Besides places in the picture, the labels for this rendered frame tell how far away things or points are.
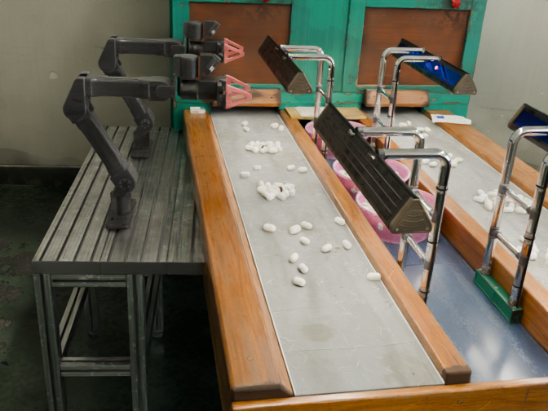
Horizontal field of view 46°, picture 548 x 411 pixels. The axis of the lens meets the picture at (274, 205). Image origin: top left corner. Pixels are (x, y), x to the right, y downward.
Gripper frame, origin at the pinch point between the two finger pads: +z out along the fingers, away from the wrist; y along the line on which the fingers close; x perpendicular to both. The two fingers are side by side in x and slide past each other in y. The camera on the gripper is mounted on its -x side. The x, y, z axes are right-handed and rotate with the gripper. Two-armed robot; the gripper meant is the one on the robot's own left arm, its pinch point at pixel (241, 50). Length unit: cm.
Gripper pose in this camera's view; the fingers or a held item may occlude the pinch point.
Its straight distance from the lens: 253.0
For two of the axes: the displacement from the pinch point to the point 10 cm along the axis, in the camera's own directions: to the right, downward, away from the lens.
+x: -0.6, 9.1, 4.1
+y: -0.8, -4.2, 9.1
